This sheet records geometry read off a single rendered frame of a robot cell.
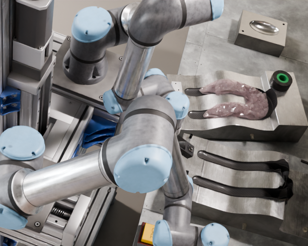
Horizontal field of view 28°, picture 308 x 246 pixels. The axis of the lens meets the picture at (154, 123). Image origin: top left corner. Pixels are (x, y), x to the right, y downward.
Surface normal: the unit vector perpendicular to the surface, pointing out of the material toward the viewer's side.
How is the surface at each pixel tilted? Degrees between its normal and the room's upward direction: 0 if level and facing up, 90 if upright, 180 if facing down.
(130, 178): 84
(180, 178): 75
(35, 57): 90
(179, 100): 0
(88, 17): 8
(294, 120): 0
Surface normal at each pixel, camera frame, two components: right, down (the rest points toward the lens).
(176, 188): 0.25, 0.73
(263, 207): -0.15, -0.65
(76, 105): 0.18, -0.59
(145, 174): 0.01, 0.74
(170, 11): 0.13, 0.29
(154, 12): -0.29, 0.15
